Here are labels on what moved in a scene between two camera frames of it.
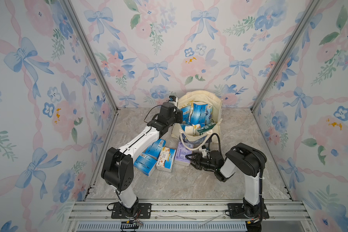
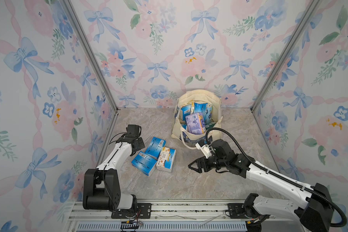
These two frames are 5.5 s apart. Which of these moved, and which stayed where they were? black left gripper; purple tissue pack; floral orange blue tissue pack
Moved: purple tissue pack; black left gripper
Stayed: floral orange blue tissue pack
